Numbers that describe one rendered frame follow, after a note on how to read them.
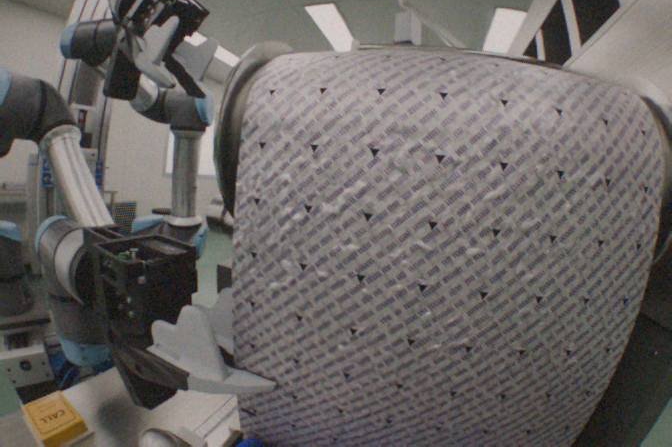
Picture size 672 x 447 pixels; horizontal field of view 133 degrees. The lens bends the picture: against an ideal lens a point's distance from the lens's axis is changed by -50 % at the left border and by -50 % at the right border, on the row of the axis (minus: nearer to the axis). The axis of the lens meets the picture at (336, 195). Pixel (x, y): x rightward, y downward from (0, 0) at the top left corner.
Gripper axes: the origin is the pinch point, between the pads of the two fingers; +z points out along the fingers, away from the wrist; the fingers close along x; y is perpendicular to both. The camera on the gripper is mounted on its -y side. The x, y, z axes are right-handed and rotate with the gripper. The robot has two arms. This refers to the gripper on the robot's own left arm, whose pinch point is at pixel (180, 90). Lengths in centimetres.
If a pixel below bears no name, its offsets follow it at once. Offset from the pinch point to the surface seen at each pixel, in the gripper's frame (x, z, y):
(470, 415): -5.3, 33.1, 3.1
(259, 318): -5.4, 20.9, -2.3
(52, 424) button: -16.5, 16.7, -34.2
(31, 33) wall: 24, -340, -129
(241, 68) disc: -5.2, 9.7, 6.8
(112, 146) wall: 169, -268, -217
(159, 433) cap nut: -12.0, 22.8, -9.4
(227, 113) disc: -5.9, 11.6, 4.6
